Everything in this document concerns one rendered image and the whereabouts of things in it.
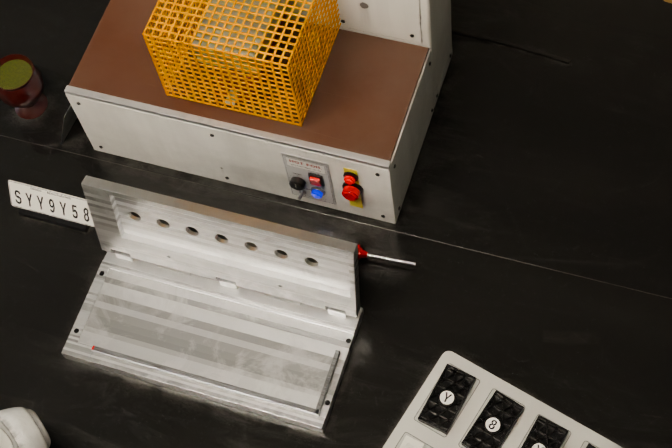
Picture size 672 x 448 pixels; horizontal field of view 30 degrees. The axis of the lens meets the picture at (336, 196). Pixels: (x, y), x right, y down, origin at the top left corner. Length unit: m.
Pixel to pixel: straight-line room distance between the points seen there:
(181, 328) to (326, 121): 0.40
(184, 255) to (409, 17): 0.51
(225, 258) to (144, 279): 0.16
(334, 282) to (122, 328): 0.36
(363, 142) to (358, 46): 0.18
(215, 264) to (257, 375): 0.19
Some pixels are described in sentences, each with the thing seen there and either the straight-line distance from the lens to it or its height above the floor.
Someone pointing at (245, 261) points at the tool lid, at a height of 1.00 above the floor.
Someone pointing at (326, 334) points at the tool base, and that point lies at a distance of 1.98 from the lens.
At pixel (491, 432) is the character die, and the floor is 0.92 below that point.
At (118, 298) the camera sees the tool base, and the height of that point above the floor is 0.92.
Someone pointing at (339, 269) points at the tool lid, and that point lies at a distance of 1.89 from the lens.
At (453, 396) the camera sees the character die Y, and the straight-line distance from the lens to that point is 1.93.
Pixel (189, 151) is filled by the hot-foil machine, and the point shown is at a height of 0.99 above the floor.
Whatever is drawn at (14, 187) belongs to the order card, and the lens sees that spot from 2.18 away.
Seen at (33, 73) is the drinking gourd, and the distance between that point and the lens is 2.24.
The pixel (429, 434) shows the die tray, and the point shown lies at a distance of 1.93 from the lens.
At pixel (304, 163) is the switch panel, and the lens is 1.97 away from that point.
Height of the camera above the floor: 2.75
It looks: 61 degrees down
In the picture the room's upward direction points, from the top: 11 degrees counter-clockwise
